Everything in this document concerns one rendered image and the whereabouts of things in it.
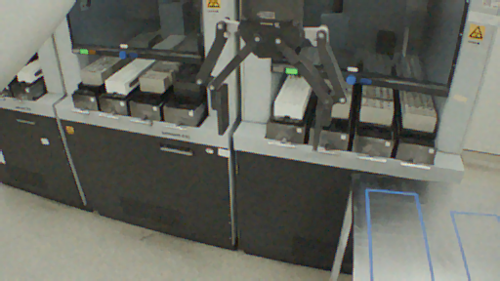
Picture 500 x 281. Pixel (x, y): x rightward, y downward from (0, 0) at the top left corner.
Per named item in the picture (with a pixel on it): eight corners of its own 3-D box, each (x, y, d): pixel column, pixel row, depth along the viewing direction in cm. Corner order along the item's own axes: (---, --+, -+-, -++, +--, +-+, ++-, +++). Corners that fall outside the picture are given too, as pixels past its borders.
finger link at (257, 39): (265, 40, 44) (257, 32, 44) (210, 96, 51) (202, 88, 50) (272, 31, 48) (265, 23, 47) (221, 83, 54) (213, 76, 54)
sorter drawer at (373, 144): (358, 75, 184) (361, 59, 179) (386, 79, 181) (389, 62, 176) (350, 160, 125) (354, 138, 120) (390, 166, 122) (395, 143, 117)
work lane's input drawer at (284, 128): (299, 67, 191) (300, 51, 186) (326, 70, 188) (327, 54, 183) (262, 145, 132) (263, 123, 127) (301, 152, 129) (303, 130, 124)
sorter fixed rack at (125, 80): (143, 67, 175) (141, 55, 172) (161, 68, 173) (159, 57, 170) (106, 95, 151) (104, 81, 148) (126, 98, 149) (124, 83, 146)
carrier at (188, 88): (202, 96, 146) (201, 82, 142) (200, 99, 144) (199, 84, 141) (176, 93, 148) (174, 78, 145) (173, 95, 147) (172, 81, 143)
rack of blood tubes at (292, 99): (290, 84, 159) (290, 70, 155) (313, 87, 156) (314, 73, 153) (273, 118, 135) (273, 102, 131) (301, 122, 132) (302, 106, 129)
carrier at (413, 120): (433, 130, 125) (437, 115, 122) (433, 133, 124) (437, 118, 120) (400, 124, 128) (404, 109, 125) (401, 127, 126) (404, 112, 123)
